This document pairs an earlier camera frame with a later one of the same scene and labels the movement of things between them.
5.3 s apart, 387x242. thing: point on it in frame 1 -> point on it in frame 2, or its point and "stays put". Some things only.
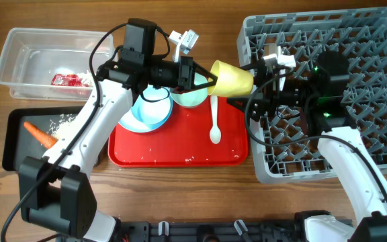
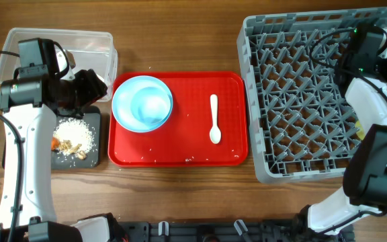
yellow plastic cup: [232, 81] -> [361, 132]
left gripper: [185, 72] -> [91, 85]
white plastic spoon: [215, 133] stays put
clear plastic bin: [30, 58] stays put
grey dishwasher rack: [375, 42] stays put
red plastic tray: [184, 140] stays put
